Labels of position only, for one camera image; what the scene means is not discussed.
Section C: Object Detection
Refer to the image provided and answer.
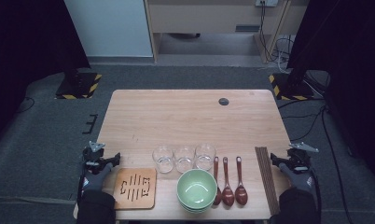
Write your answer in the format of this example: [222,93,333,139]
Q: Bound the bundle of brown chopsticks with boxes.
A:
[254,146,282,217]

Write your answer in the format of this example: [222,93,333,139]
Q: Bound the wooden coaster with cutout pattern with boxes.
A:
[113,167,158,210]

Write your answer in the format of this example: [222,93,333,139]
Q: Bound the brown wooden spoon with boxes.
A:
[221,156,236,207]
[234,156,249,206]
[212,156,223,206]

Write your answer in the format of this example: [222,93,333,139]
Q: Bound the black curtain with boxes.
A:
[286,0,375,188]
[0,0,91,147]

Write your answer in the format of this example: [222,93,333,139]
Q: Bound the white cabinet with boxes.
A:
[63,0,155,59]

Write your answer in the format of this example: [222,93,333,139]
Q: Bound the grey wall socket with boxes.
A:
[255,0,279,7]

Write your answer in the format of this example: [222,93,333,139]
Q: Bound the black socket cables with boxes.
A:
[258,3,280,63]

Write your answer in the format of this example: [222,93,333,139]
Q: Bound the person's right hand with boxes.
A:
[278,161,317,195]

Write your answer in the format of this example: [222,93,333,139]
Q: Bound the clear drinking glass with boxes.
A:
[193,143,217,172]
[151,145,175,175]
[173,146,197,174]

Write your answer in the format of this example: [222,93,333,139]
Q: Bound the person's left hand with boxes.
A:
[82,161,115,193]

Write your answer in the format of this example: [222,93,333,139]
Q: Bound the black stand base striped edge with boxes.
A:
[54,72,103,101]
[268,73,315,102]

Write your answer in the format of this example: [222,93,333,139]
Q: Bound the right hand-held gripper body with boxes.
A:
[285,141,320,175]

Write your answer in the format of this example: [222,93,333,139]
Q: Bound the beige wooden desk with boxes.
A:
[144,0,311,64]

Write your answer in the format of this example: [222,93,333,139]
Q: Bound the white cable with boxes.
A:
[274,36,294,74]

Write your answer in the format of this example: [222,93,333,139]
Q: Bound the black floor cable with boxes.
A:
[319,105,354,224]
[282,108,325,143]
[16,96,35,115]

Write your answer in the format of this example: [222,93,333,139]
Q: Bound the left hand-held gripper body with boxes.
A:
[82,140,110,175]

